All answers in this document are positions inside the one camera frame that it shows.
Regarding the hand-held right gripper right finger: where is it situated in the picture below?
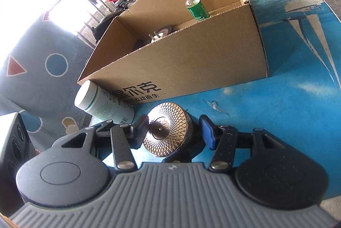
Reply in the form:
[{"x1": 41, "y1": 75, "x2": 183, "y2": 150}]
[{"x1": 199, "y1": 114, "x2": 281, "y2": 172}]

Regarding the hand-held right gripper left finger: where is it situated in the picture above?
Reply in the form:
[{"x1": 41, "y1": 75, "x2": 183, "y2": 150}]
[{"x1": 60, "y1": 115, "x2": 150, "y2": 172}]

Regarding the dark jar with gold lid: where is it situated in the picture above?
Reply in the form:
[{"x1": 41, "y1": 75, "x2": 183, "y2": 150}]
[{"x1": 143, "y1": 102, "x2": 194, "y2": 158}]

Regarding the white plastic bottle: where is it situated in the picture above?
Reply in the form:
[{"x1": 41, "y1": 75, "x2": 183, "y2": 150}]
[{"x1": 74, "y1": 81, "x2": 135, "y2": 123}]

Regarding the brown cardboard box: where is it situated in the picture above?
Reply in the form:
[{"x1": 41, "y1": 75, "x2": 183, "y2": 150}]
[{"x1": 77, "y1": 0, "x2": 270, "y2": 106}]

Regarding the black tape roll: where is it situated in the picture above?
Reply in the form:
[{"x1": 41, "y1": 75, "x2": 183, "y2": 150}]
[{"x1": 154, "y1": 26, "x2": 174, "y2": 37}]

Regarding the green dropper bottle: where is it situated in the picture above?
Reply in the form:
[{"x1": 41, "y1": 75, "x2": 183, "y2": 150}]
[{"x1": 178, "y1": 0, "x2": 211, "y2": 22}]

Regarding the blue printed cloth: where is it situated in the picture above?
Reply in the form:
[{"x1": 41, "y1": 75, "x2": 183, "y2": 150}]
[{"x1": 0, "y1": 23, "x2": 102, "y2": 151}]

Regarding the black bag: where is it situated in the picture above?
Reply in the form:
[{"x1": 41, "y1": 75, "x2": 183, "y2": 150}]
[{"x1": 91, "y1": 12, "x2": 123, "y2": 45}]

